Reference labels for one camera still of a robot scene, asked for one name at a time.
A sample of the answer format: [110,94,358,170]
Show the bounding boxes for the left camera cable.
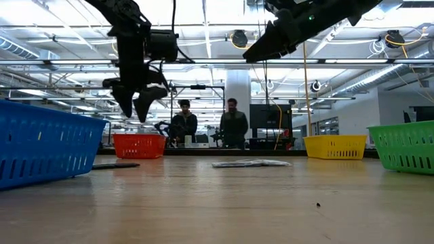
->
[170,0,197,64]

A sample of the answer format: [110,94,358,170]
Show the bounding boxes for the yellow hanging cable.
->
[302,42,313,138]

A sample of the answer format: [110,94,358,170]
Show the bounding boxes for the black hanging cable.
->
[260,60,269,106]

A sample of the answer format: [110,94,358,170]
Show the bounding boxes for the green plastic basket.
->
[367,120,434,176]

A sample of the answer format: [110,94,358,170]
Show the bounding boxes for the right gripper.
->
[242,0,336,64]

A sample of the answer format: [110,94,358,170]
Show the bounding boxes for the yellow plastic basket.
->
[302,134,368,161]

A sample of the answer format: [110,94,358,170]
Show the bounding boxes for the person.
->
[219,98,250,149]
[169,98,199,146]

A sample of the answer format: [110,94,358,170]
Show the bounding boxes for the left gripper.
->
[102,62,169,124]

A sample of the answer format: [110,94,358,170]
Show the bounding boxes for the black plastic comb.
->
[92,162,141,171]

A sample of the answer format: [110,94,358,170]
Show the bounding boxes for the red plastic basket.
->
[113,133,168,160]

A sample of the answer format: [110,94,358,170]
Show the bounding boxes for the blue plastic basket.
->
[0,100,109,192]

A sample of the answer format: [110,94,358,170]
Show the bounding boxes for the short yellow cable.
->
[273,102,283,150]

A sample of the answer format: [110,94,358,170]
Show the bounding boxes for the black wall screen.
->
[408,106,434,123]

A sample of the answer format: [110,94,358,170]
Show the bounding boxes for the black background rig frame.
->
[169,84,226,148]

